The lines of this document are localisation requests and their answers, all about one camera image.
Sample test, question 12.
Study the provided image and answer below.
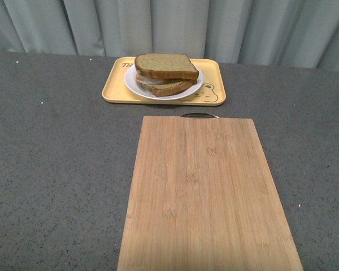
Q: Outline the bread slice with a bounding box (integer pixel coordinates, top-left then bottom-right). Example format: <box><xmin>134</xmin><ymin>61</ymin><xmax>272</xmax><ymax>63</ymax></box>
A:
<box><xmin>142</xmin><ymin>79</ymin><xmax>197</xmax><ymax>97</ymax></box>
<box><xmin>134</xmin><ymin>53</ymin><xmax>199</xmax><ymax>80</ymax></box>

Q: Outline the white round plate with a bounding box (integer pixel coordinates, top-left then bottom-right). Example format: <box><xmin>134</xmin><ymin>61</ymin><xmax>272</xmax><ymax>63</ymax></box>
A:
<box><xmin>124</xmin><ymin>66</ymin><xmax>204</xmax><ymax>100</ymax></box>

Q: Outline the fried egg toy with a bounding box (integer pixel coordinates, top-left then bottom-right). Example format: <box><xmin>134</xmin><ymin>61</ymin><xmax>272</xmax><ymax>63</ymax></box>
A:
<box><xmin>135</xmin><ymin>69</ymin><xmax>166</xmax><ymax>85</ymax></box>

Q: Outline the yellow bear tray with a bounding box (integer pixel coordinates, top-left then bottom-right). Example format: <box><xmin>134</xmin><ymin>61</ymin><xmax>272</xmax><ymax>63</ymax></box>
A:
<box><xmin>102</xmin><ymin>56</ymin><xmax>227</xmax><ymax>106</ymax></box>

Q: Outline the bamboo cutting board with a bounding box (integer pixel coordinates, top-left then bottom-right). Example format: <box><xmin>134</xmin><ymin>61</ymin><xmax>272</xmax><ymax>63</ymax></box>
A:
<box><xmin>118</xmin><ymin>116</ymin><xmax>303</xmax><ymax>270</ymax></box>

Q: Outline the grey curtain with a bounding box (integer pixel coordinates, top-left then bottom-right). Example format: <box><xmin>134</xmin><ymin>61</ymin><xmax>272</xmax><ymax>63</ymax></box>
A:
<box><xmin>0</xmin><ymin>1</ymin><xmax>339</xmax><ymax>71</ymax></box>

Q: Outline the metal cutting board handle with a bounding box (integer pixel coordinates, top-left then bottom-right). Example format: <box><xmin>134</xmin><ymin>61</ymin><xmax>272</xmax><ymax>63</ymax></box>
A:
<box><xmin>181</xmin><ymin>112</ymin><xmax>218</xmax><ymax>119</ymax></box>

